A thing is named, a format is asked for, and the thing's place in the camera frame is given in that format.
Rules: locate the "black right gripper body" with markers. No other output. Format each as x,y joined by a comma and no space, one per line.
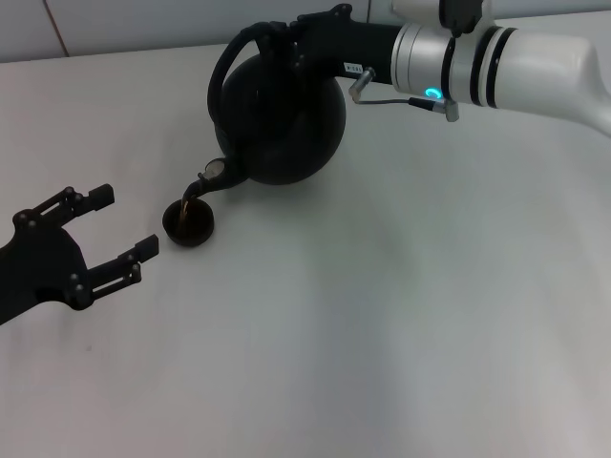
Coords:
348,47

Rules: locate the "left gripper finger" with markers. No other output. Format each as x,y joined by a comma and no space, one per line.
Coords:
121,269
102,196

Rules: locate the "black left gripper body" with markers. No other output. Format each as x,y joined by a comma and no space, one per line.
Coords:
38,272

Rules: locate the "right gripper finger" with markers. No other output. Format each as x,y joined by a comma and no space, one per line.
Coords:
329,14
279,38

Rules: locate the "small dark teacup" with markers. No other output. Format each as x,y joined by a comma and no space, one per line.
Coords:
191,236

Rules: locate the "black round teapot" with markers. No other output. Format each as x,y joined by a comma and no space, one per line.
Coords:
286,124

